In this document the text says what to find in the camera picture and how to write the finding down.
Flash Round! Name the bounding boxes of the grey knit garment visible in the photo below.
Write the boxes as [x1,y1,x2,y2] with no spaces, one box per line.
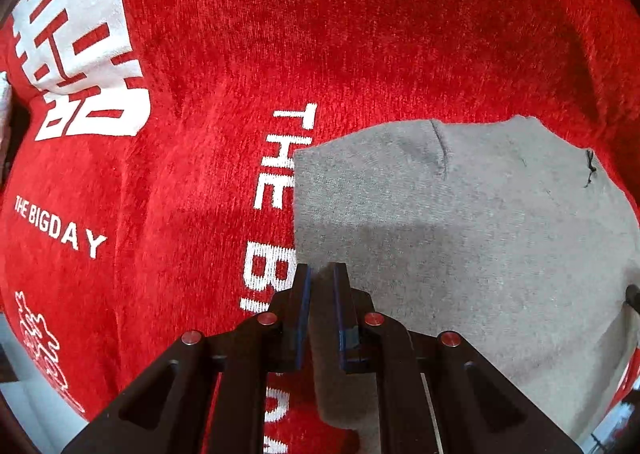
[294,116,639,453]

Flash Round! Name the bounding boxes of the red blanket with white print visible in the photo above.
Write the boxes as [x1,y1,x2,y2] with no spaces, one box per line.
[1,0,639,453]

